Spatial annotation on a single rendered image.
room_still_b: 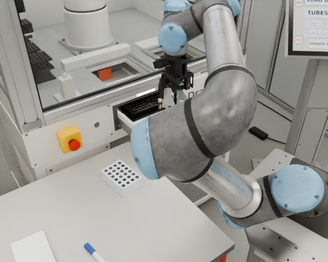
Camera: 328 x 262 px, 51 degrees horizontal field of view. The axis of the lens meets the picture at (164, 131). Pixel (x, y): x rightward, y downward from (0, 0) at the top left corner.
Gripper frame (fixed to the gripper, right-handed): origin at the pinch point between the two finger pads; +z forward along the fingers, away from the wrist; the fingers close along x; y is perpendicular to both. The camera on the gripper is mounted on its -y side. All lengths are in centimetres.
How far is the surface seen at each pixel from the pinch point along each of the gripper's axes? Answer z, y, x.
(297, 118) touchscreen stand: 44, -3, 90
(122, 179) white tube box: 16.7, 6.7, -24.8
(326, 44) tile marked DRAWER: -4, 6, 82
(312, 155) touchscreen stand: 67, 9, 97
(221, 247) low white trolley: 20.4, 43.0, -14.4
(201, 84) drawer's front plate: 7.6, -14.0, 27.0
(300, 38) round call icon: -5, -3, 74
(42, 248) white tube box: 15, 18, -55
